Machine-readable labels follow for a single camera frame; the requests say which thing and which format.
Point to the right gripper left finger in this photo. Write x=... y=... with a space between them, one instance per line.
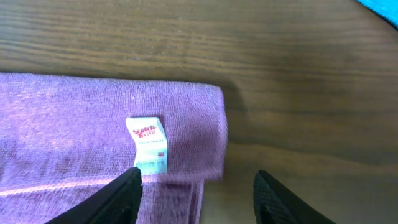
x=117 y=202

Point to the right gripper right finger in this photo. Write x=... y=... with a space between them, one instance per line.
x=274 y=203

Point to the purple microfiber cloth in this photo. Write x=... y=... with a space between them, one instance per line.
x=63 y=138

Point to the crumpled blue cloth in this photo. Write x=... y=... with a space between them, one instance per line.
x=386 y=9

